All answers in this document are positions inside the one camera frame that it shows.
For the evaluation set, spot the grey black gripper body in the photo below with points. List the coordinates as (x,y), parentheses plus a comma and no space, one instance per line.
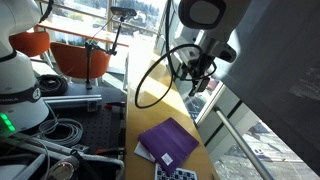
(200,66)

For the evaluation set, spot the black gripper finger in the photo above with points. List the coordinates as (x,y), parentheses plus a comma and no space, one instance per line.
(204,85)
(194,88)

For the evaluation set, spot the purple file folder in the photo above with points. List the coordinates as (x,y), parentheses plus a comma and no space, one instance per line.
(170,143)

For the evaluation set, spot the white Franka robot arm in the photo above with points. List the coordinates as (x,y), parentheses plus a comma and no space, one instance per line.
(20,76)

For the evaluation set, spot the metal window handrail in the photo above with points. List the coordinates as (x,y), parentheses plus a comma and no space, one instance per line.
(243,143)

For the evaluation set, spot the grey roller blind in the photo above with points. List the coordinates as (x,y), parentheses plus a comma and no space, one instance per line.
(283,66)

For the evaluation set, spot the white paper sheet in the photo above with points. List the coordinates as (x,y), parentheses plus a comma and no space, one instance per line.
(142,151)

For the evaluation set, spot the black white checkerboard card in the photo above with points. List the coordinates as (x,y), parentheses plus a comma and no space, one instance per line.
(180,174)

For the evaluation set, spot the black perforated breadboard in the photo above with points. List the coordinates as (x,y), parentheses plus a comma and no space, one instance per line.
(100,123)

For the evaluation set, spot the orange shell chair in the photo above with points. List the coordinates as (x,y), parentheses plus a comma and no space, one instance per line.
(30,43)
(80,60)

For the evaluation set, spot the aluminium extrusion bar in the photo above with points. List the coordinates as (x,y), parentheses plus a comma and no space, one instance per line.
(71,100)

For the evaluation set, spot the black exterior camera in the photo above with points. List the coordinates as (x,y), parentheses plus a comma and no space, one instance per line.
(123,11)

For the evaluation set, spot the black camera stand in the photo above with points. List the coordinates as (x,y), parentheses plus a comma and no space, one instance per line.
(88,63)

